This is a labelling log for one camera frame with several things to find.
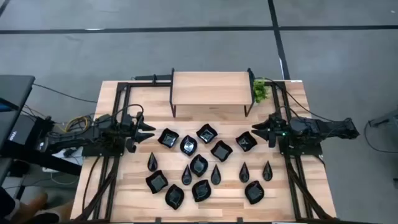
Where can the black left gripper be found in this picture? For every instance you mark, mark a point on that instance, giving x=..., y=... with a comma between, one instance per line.
x=129, y=129

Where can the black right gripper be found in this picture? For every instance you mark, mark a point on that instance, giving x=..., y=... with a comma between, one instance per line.
x=280, y=126

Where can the black square wavy plate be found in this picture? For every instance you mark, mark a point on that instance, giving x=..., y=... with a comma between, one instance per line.
x=221, y=151
x=168, y=138
x=246, y=141
x=206, y=133
x=157, y=182

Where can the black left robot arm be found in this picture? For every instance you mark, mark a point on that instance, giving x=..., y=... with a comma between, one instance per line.
x=93, y=137

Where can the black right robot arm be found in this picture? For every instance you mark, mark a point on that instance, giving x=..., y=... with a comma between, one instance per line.
x=326, y=129

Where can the green plant white pot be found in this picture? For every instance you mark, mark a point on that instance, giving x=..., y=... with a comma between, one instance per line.
x=260, y=90

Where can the black power strip bar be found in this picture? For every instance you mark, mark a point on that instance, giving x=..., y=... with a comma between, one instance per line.
x=149, y=77

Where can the wooden shelf black legs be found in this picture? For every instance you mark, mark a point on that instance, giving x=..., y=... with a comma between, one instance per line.
x=211, y=88

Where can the white printed paper sheet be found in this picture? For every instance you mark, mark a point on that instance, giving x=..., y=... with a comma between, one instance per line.
x=79, y=158

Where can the black computer case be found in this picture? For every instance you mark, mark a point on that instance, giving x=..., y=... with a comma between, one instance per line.
x=20, y=130

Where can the grey metal stand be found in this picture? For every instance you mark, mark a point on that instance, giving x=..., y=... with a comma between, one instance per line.
x=388, y=119

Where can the black desk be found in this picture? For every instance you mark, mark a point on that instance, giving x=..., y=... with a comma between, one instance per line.
x=15, y=88

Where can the person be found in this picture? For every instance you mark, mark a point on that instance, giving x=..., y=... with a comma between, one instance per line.
x=31, y=208

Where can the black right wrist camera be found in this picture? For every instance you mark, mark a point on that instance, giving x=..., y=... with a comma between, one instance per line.
x=272, y=142

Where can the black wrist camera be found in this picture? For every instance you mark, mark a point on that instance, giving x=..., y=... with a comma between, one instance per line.
x=130, y=147
x=272, y=142

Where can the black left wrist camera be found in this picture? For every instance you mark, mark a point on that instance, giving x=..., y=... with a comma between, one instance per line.
x=130, y=147

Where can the black aluminium rail frame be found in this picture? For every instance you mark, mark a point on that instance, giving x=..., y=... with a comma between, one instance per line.
x=146, y=84
x=292, y=186

